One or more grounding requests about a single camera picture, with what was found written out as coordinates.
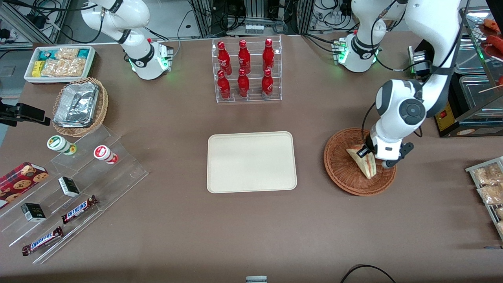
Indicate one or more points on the red tartan cookie box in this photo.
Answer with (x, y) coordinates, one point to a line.
(19, 182)

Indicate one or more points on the steel food pan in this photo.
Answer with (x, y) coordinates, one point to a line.
(479, 92)
(471, 55)

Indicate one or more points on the clear acrylic stepped shelf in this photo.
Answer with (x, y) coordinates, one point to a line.
(118, 177)

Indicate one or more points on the light wicker basket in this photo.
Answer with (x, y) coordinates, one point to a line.
(103, 106)

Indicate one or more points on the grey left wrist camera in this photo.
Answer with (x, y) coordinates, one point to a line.
(393, 162)

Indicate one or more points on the small clear cracker pack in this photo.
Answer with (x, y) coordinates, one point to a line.
(67, 53)

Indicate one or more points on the Snickers chocolate bar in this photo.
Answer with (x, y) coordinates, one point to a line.
(42, 240)
(79, 209)

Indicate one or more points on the stacked aluminium foil containers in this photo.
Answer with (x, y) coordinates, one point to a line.
(76, 106)

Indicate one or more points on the triangular sandwich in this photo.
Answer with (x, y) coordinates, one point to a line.
(367, 168)

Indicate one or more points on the large clear cracker pack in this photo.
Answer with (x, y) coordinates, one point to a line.
(63, 67)

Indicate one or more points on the tray of packaged snacks right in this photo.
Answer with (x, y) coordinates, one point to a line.
(471, 169)

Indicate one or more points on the brown wicker basket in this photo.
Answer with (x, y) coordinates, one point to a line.
(346, 173)

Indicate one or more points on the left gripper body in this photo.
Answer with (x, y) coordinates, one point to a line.
(370, 144)

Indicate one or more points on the yellow snack pack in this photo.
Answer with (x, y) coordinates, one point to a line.
(37, 68)

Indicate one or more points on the clear bag of crackers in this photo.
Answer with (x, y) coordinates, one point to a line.
(489, 175)
(492, 194)

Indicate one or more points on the red lid yogurt cup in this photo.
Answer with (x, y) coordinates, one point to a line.
(104, 154)

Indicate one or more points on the white snack tray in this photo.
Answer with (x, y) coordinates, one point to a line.
(29, 76)

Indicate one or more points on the aluminium frame equipment rack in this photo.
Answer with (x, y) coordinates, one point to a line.
(251, 15)

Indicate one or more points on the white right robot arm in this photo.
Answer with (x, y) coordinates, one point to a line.
(141, 59)

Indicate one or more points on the green lid sunflower cup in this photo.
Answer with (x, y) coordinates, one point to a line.
(58, 143)

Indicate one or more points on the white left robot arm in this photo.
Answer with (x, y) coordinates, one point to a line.
(401, 106)

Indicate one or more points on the small black carton box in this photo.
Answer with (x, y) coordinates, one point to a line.
(33, 212)
(69, 186)

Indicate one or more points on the teal snack pack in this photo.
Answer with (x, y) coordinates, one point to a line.
(83, 53)
(46, 54)

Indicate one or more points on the red sausage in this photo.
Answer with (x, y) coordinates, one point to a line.
(496, 44)
(493, 25)

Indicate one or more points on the red cola bottle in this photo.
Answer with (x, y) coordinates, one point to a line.
(267, 86)
(268, 55)
(224, 88)
(244, 57)
(224, 59)
(243, 86)

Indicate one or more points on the clear acrylic bottle rack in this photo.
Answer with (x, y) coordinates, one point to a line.
(255, 96)

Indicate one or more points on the beige rectangular tray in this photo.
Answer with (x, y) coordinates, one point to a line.
(251, 162)

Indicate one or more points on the small grey device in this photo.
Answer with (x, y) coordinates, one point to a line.
(256, 279)

